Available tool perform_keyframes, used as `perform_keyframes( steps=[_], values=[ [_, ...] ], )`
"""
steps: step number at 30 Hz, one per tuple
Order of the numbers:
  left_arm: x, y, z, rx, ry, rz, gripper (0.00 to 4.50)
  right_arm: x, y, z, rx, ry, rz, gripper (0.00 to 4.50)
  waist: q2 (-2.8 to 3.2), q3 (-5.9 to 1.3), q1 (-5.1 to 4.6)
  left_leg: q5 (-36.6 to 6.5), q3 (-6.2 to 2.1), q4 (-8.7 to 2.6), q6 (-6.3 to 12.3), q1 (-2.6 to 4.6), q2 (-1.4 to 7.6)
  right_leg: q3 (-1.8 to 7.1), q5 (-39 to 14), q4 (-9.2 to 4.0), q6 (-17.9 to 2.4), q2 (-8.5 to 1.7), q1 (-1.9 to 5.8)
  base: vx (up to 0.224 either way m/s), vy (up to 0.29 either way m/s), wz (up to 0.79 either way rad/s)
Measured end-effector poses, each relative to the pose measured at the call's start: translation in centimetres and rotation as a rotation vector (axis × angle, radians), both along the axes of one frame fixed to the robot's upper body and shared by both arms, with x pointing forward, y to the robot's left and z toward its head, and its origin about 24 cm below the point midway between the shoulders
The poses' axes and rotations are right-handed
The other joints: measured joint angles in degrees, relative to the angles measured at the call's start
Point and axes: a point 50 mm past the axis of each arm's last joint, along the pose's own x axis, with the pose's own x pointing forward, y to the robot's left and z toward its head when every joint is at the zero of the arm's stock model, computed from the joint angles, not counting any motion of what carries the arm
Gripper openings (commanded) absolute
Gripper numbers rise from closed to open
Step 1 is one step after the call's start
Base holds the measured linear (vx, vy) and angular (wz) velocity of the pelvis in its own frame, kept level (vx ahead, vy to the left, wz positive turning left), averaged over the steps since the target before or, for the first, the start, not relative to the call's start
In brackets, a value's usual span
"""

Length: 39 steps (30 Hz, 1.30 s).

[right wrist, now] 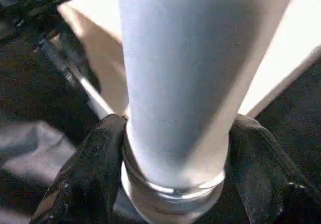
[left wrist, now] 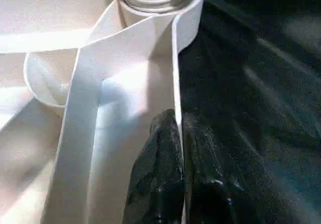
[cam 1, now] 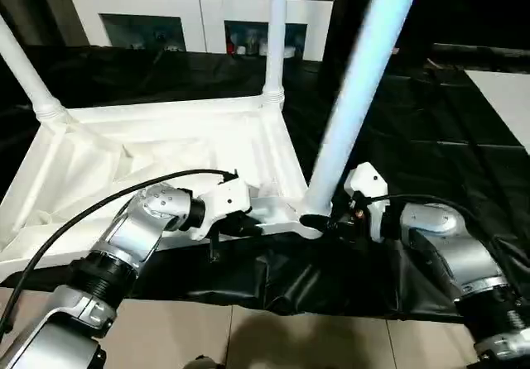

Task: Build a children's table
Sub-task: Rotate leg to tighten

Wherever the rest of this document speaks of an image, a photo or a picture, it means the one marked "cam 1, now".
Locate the white plastic table top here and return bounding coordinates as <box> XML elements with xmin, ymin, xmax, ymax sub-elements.
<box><xmin>0</xmin><ymin>93</ymin><xmax>335</xmax><ymax>283</ymax></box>

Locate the black bar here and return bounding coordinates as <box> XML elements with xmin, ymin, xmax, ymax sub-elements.
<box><xmin>431</xmin><ymin>43</ymin><xmax>530</xmax><ymax>59</ymax></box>

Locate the black mat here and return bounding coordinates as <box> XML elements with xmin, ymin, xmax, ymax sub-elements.
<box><xmin>0</xmin><ymin>41</ymin><xmax>530</xmax><ymax>324</ymax></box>

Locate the white board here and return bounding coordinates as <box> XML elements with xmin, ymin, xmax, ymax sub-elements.
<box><xmin>463</xmin><ymin>69</ymin><xmax>530</xmax><ymax>156</ymax></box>

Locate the tall black cabinet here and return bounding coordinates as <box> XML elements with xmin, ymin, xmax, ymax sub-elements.
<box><xmin>320</xmin><ymin>0</ymin><xmax>398</xmax><ymax>93</ymax></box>

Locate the white plastic table leg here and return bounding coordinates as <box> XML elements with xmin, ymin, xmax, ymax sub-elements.
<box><xmin>304</xmin><ymin>0</ymin><xmax>426</xmax><ymax>218</ymax></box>
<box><xmin>0</xmin><ymin>12</ymin><xmax>72</xmax><ymax>124</ymax></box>
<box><xmin>263</xmin><ymin>0</ymin><xmax>290</xmax><ymax>109</ymax></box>

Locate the grey curtain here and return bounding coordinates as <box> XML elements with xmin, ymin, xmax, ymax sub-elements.
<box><xmin>0</xmin><ymin>0</ymin><xmax>90</xmax><ymax>48</ymax></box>

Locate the white cabinet with glass doors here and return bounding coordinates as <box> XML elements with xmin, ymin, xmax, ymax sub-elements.
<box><xmin>65</xmin><ymin>0</ymin><xmax>337</xmax><ymax>62</ymax></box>

